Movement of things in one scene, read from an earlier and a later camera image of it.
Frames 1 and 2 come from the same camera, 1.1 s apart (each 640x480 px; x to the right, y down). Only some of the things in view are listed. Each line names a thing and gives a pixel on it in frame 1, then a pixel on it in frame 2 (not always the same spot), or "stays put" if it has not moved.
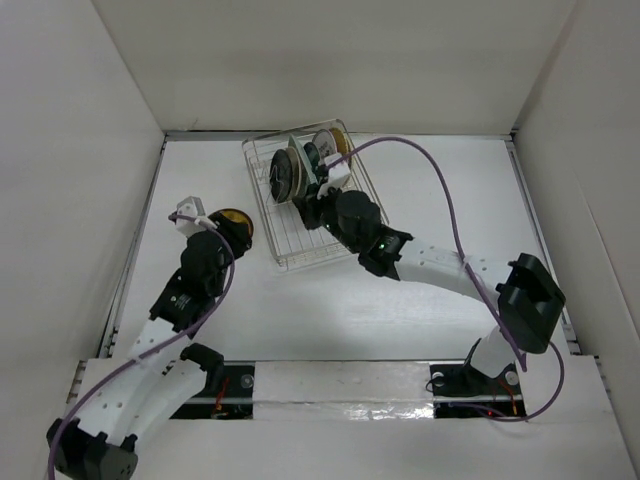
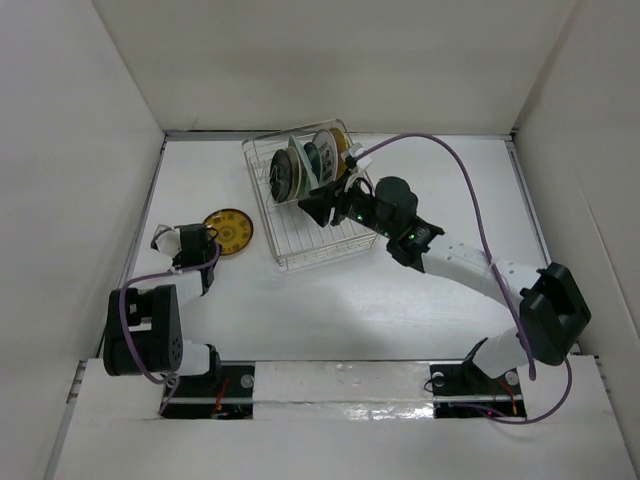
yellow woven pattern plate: (340, 140) stays put
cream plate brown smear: (294, 172) stays put
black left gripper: (234, 232) -> (212, 251)
